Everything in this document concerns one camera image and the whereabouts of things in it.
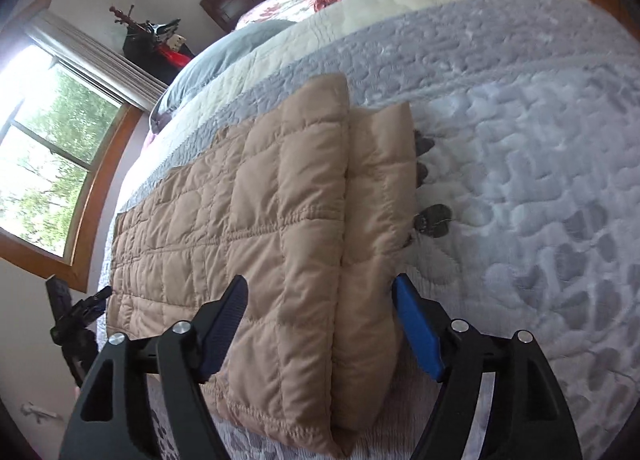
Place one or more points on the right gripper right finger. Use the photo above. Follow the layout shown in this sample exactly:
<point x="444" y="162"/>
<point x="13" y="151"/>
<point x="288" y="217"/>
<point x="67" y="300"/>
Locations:
<point x="529" y="417"/>

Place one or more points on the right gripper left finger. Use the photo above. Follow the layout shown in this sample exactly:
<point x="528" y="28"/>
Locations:
<point x="112" y="418"/>

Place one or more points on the beige quilted down jacket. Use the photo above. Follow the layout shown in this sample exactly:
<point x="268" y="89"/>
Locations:
<point x="312" y="204"/>

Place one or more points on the white window curtain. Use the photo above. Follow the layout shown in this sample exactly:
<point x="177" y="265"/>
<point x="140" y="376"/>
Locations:
<point x="112" y="70"/>

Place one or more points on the grey-blue pillow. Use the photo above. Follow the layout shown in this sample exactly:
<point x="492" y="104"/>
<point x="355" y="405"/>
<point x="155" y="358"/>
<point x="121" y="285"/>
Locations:
<point x="208" y="65"/>

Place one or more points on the grey floral quilted bedspread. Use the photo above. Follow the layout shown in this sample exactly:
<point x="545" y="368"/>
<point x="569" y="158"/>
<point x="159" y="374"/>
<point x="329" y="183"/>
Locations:
<point x="526" y="130"/>

